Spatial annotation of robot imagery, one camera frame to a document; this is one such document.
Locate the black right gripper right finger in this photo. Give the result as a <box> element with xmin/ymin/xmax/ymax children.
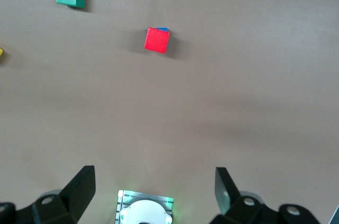
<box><xmin>209</xmin><ymin>167</ymin><xmax>322</xmax><ymax>224</ymax></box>

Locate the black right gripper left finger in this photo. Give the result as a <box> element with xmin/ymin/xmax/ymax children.
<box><xmin>0</xmin><ymin>165</ymin><xmax>96</xmax><ymax>224</ymax></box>

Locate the red wooden block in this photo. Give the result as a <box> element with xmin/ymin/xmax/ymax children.
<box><xmin>144</xmin><ymin>27</ymin><xmax>171</xmax><ymax>54</ymax></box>

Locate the blue wooden block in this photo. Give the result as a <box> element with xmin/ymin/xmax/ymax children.
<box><xmin>155</xmin><ymin>27</ymin><xmax>171</xmax><ymax>50</ymax></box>

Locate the brown paper table cover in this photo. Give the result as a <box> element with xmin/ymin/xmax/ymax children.
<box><xmin>0</xmin><ymin>0</ymin><xmax>339</xmax><ymax>224</ymax></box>

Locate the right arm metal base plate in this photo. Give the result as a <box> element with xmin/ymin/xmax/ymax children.
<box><xmin>115</xmin><ymin>189</ymin><xmax>175</xmax><ymax>224</ymax></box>

